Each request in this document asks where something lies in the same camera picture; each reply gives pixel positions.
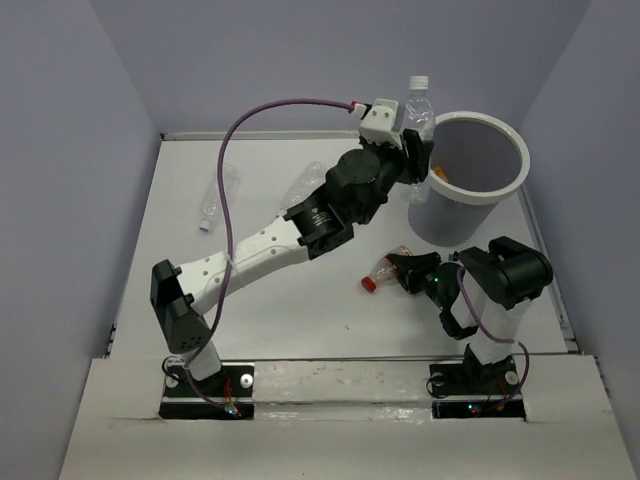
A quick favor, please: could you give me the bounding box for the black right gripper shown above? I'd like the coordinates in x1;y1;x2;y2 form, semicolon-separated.
389;250;447;310

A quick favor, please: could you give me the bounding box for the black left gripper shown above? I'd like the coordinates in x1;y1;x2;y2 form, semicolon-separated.
353;126;432;226

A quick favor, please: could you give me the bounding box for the orange label bottle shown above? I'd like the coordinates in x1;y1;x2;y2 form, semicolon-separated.
432;166;448;182

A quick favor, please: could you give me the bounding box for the red cap small bottle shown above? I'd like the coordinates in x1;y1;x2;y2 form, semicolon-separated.
360;245;412;293

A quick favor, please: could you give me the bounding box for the clear bottle white cap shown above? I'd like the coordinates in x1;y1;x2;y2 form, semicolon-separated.
402;75;436;204

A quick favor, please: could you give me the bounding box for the clear bottle blue-white cap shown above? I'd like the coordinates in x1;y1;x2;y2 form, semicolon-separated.
279;162;327;215

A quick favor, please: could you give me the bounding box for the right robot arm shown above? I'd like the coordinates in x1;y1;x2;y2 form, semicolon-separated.
386;236;554;409

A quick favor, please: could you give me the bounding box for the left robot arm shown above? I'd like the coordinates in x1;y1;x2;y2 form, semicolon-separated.
150;129;434;396

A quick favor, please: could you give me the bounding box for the grey bin with white rim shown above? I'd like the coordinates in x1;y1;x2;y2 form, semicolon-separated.
408;111;531;247

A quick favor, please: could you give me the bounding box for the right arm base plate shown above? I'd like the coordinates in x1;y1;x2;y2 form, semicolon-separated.
425;358;526;420

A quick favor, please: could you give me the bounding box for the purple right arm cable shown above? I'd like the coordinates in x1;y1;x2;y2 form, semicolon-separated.
457;267;531;414

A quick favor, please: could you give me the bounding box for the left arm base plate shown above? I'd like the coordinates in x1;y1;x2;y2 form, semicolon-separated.
158;356;255;421

